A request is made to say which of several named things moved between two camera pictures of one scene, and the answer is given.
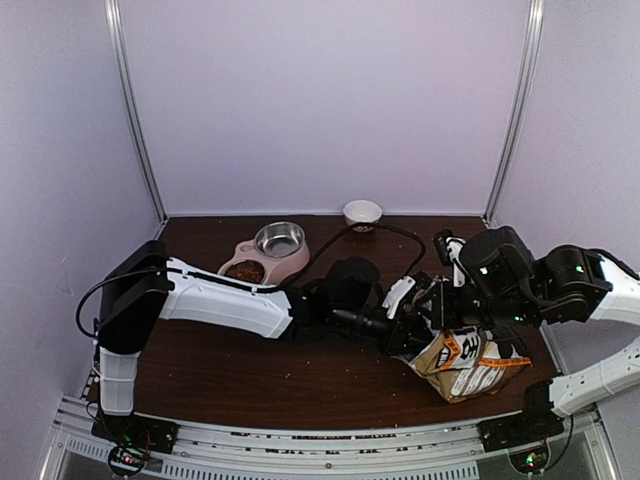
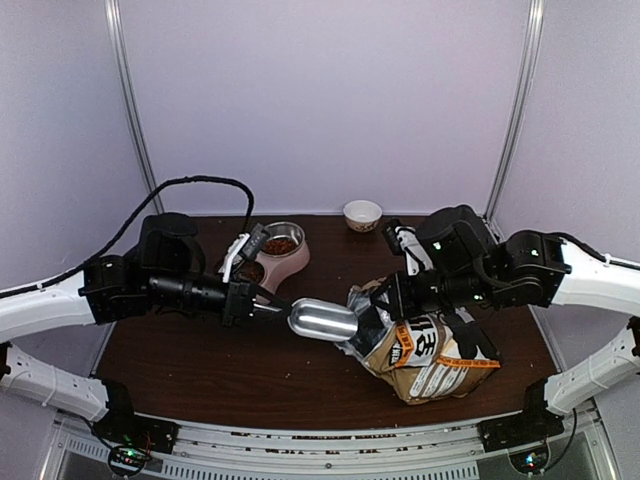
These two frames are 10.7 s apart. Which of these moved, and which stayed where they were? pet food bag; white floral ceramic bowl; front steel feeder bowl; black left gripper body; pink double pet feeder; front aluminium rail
Moved: pet food bag; black left gripper body
Stayed: white floral ceramic bowl; front steel feeder bowl; front aluminium rail; pink double pet feeder
